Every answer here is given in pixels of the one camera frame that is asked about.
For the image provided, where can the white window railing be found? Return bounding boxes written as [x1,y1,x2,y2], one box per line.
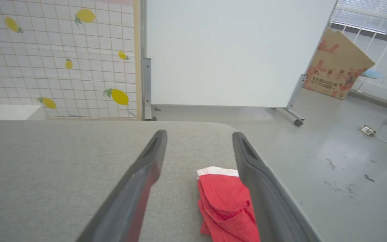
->
[328,0,387,108]

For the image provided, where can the brown printed cardboard box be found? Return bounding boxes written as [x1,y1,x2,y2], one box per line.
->
[303,28,376,100]

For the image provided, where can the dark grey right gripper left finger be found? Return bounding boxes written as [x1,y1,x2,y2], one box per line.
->
[76,130,168,242]

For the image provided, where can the light blue cloth item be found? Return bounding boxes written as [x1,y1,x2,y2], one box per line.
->
[361,69,384,80]

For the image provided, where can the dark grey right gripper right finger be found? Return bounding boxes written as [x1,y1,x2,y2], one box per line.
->
[232,131,324,242]

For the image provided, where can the white rectangular box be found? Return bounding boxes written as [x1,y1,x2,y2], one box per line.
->
[0,104,46,121]

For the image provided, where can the red garment with white trim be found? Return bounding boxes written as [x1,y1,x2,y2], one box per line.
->
[196,166,261,242]

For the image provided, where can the lemon print partition wooden frame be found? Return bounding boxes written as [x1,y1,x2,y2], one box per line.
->
[0,0,143,121]

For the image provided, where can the white rolling whiteboard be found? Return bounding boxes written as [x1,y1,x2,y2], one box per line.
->
[141,0,339,127]

